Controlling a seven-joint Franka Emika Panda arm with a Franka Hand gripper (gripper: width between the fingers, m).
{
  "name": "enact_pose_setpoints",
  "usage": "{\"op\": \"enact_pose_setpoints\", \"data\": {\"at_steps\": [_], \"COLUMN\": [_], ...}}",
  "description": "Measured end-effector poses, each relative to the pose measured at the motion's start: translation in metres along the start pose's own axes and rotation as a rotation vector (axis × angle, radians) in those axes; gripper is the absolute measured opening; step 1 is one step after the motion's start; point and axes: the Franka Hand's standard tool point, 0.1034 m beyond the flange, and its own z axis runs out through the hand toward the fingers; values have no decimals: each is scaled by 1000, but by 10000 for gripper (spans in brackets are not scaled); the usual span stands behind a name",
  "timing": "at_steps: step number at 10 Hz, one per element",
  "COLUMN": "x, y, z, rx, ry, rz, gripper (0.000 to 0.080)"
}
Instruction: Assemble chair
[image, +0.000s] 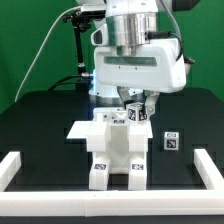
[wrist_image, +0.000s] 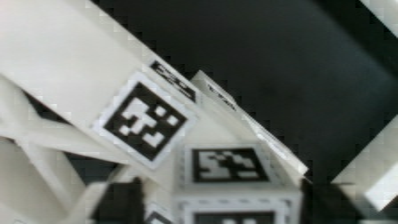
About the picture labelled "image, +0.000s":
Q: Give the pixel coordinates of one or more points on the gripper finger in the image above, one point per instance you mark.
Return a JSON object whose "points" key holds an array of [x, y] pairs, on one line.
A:
{"points": [[150, 102], [124, 95]]}

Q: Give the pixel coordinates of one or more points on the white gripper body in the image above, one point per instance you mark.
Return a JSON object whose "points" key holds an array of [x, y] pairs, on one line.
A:
{"points": [[157, 66]]}

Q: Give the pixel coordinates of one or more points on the white chair back frame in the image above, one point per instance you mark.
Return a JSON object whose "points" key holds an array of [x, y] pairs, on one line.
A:
{"points": [[115, 115]]}

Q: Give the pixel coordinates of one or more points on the white tagged cube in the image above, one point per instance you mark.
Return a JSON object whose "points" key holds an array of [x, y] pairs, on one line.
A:
{"points": [[136, 112], [171, 141]]}

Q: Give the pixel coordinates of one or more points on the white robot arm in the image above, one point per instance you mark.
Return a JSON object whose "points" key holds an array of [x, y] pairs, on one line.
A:
{"points": [[131, 52]]}

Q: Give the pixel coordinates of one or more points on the black camera stand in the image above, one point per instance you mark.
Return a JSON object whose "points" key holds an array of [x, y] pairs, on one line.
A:
{"points": [[81, 22]]}

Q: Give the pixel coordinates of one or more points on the grey camera on stand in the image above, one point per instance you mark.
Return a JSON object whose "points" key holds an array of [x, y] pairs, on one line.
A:
{"points": [[93, 9]]}

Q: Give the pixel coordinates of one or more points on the white chair seat part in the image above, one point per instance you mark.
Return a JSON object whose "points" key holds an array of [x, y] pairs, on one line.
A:
{"points": [[118, 152]]}

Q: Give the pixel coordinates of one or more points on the white U-shaped border fence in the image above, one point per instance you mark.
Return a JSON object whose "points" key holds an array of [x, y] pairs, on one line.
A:
{"points": [[209, 201]]}

